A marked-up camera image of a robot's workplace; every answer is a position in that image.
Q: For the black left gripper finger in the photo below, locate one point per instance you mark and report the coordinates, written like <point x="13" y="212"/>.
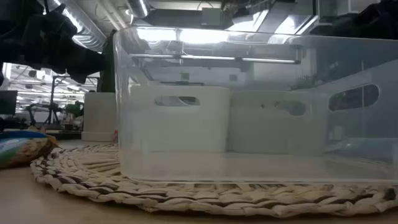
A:
<point x="93" y="60"/>
<point x="81" y="74"/>

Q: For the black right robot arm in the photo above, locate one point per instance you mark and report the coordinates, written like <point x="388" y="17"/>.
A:
<point x="373" y="21"/>

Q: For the dark green plant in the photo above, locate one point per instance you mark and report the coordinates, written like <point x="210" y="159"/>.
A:
<point x="109" y="71"/>

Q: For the person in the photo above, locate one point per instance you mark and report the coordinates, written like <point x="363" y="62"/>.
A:
<point x="74" y="109"/>

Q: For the white cylindrical planter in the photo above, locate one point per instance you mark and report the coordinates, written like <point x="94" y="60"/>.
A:
<point x="99" y="118"/>

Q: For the dark background table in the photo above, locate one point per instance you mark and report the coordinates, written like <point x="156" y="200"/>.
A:
<point x="62" y="135"/>

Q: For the black monitor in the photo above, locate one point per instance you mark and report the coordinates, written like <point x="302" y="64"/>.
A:
<point x="7" y="102"/>

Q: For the clear plastic bin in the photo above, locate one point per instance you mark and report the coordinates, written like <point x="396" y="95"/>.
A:
<point x="140" y="168"/>

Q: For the round woven straw mat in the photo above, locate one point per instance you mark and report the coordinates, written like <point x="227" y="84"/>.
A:
<point x="93" y="186"/>

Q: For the white plastic bin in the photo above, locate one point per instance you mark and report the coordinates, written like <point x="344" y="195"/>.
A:
<point x="186" y="130"/>
<point x="264" y="133"/>

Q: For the long ceiling light tube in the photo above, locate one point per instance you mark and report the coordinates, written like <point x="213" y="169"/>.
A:
<point x="211" y="58"/>

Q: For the silver ceiling duct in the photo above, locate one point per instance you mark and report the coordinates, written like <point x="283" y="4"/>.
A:
<point x="90" y="34"/>
<point x="138" y="7"/>

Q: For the black metal frame stand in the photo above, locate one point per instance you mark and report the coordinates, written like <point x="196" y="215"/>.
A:
<point x="52" y="93"/>

